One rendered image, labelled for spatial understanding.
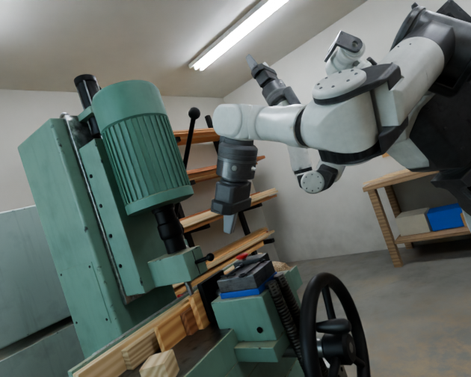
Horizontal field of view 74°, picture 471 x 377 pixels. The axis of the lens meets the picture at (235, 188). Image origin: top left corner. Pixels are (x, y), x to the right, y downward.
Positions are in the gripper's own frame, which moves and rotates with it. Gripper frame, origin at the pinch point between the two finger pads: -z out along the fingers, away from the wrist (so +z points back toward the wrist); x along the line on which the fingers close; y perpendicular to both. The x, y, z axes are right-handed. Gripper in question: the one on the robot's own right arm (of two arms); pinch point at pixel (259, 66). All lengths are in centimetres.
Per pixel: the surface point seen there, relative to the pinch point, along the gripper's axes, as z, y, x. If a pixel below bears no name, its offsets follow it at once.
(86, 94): 6, 27, 56
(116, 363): 73, 31, 67
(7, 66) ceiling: -156, 165, 19
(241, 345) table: 80, 15, 50
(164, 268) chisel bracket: 58, 31, 49
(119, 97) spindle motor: 20, 12, 58
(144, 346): 72, 30, 61
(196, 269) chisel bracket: 62, 24, 45
